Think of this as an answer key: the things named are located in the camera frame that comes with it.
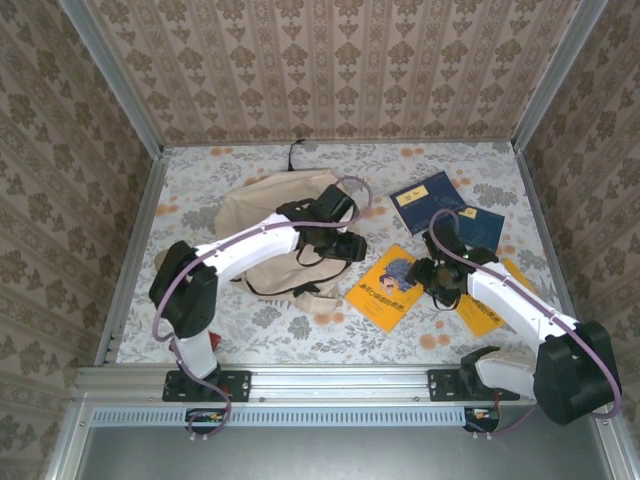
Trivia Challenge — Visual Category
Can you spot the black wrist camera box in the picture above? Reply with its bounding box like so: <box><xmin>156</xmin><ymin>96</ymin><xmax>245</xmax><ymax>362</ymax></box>
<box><xmin>422</xmin><ymin>219</ymin><xmax>469</xmax><ymax>261</ymax></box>
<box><xmin>314</xmin><ymin>184</ymin><xmax>356</xmax><ymax>221</ymax></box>

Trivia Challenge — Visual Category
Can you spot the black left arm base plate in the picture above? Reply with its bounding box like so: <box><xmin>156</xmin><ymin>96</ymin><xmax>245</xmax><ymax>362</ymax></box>
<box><xmin>162</xmin><ymin>369</ymin><xmax>253</xmax><ymax>403</ymax></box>

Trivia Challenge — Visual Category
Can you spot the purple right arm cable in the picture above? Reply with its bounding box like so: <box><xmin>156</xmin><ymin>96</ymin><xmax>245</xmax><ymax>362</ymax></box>
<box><xmin>427</xmin><ymin>207</ymin><xmax>624</xmax><ymax>441</ymax></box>

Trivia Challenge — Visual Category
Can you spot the aluminium front frame rail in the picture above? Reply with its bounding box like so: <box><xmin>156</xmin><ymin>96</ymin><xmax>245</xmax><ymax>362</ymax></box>
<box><xmin>74</xmin><ymin>364</ymin><xmax>614</xmax><ymax>402</ymax></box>

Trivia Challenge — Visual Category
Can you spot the aluminium side rail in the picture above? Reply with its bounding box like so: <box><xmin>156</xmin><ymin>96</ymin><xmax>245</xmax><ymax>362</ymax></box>
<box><xmin>513</xmin><ymin>149</ymin><xmax>585</xmax><ymax>364</ymax></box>
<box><xmin>94</xmin><ymin>149</ymin><xmax>171</xmax><ymax>366</ymax></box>

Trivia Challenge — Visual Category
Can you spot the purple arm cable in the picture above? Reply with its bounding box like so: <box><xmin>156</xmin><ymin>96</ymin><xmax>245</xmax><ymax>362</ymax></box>
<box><xmin>152</xmin><ymin>174</ymin><xmax>374</xmax><ymax>444</ymax></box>
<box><xmin>427</xmin><ymin>207</ymin><xmax>624</xmax><ymax>441</ymax></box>

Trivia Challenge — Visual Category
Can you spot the grey slotted cable duct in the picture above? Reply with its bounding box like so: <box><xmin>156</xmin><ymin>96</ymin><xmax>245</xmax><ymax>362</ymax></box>
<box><xmin>92</xmin><ymin>407</ymin><xmax>469</xmax><ymax>427</ymax></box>

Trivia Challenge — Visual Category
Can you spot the aluminium frame post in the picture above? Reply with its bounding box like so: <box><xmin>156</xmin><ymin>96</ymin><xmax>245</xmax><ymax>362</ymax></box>
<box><xmin>512</xmin><ymin>0</ymin><xmax>610</xmax><ymax>151</ymax></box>
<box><xmin>58</xmin><ymin>0</ymin><xmax>166</xmax><ymax>154</ymax></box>

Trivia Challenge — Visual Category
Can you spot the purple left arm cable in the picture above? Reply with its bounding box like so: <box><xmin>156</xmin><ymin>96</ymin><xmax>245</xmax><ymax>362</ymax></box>
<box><xmin>152</xmin><ymin>174</ymin><xmax>374</xmax><ymax>444</ymax></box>

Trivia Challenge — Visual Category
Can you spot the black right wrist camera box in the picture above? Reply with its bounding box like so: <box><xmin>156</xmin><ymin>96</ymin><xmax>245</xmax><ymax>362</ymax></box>
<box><xmin>422</xmin><ymin>219</ymin><xmax>469</xmax><ymax>261</ymax></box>

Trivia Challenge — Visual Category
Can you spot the dark blue book yellow label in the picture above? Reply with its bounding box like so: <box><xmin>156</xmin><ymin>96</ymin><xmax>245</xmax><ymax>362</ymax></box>
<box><xmin>389</xmin><ymin>171</ymin><xmax>469</xmax><ymax>236</ymax></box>
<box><xmin>457</xmin><ymin>204</ymin><xmax>505</xmax><ymax>254</ymax></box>

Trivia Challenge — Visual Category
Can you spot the beige canvas backpack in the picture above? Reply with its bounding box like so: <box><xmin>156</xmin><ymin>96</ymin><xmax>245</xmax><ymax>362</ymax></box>
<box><xmin>214</xmin><ymin>139</ymin><xmax>369</xmax><ymax>314</ymax></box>

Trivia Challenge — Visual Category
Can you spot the floral tablecloth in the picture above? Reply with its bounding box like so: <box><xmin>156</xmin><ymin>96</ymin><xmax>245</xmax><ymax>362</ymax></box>
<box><xmin>114</xmin><ymin>142</ymin><xmax>581</xmax><ymax>365</ymax></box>

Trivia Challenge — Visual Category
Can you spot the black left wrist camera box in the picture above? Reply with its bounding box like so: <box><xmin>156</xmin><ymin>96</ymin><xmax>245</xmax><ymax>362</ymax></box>
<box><xmin>314</xmin><ymin>184</ymin><xmax>356</xmax><ymax>221</ymax></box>

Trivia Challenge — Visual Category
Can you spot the grey sheet metal panel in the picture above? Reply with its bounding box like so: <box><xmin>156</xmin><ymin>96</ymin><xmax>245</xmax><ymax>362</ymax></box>
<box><xmin>74</xmin><ymin>424</ymin><xmax>616</xmax><ymax>480</ymax></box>

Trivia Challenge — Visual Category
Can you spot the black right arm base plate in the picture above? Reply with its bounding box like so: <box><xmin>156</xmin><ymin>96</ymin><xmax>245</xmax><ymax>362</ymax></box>
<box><xmin>427</xmin><ymin>368</ymin><xmax>521</xmax><ymax>403</ymax></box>

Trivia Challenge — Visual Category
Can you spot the beige cylindrical pencil case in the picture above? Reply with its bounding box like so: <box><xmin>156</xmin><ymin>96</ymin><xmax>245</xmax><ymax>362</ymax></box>
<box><xmin>152</xmin><ymin>248</ymin><xmax>176</xmax><ymax>274</ymax></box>

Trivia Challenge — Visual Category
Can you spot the small controller board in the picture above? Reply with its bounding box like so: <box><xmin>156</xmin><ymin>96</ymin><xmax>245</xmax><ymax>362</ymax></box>
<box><xmin>463</xmin><ymin>407</ymin><xmax>501</xmax><ymax>432</ymax></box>
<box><xmin>185</xmin><ymin>408</ymin><xmax>226</xmax><ymax>434</ymax></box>

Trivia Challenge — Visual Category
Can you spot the yellow cartoon cover book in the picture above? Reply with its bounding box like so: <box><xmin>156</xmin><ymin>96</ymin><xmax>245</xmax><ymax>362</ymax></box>
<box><xmin>454</xmin><ymin>258</ymin><xmax>539</xmax><ymax>339</ymax></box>
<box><xmin>344</xmin><ymin>243</ymin><xmax>426</xmax><ymax>334</ymax></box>

